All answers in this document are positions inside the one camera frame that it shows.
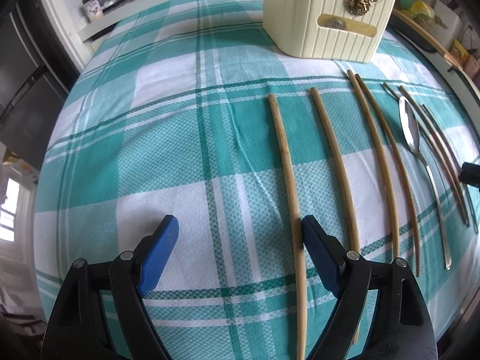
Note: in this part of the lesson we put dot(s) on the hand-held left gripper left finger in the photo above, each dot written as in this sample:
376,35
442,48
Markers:
159,255

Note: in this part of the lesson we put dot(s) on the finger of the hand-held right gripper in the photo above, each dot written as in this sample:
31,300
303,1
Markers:
471,174

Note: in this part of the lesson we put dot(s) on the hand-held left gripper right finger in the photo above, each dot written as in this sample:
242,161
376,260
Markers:
322,255

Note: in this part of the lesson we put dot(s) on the light bamboo chopstick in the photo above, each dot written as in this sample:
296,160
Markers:
287,165
339,165
381,157
398,157

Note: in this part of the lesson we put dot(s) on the stainless steel spoon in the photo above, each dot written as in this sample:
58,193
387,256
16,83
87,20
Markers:
410,127

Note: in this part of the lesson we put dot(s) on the cream ribbed utensil holder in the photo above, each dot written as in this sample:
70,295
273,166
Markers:
300,15

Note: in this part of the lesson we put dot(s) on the teal white checked tablecloth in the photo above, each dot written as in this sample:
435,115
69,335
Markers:
168,138

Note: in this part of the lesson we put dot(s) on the yellow snack packet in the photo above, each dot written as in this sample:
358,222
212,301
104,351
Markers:
460,52

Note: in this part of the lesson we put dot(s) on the wooden cutting board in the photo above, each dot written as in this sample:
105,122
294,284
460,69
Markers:
425,33

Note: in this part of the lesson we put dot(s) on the window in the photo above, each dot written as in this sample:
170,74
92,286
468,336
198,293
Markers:
9,210

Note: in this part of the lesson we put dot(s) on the dark grey refrigerator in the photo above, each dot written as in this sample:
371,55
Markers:
30,82

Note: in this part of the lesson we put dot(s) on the spice jar with black lid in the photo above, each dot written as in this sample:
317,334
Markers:
92,9

